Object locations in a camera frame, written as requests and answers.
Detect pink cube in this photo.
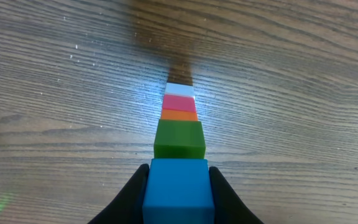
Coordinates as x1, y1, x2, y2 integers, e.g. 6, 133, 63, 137
161, 93, 198, 114

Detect blue cube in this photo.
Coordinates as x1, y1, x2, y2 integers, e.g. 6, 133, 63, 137
141, 158, 216, 224

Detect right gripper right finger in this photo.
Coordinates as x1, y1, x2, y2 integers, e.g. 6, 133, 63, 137
208, 166, 265, 224

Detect green cube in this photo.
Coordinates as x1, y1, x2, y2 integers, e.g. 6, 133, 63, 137
153, 119, 207, 161

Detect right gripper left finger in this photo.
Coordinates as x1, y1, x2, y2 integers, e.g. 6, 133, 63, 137
86, 163, 150, 224

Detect white cube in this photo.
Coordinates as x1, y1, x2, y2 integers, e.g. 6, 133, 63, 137
163, 82, 196, 99

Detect orange cube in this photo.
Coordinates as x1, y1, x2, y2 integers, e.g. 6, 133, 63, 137
160, 108, 200, 123

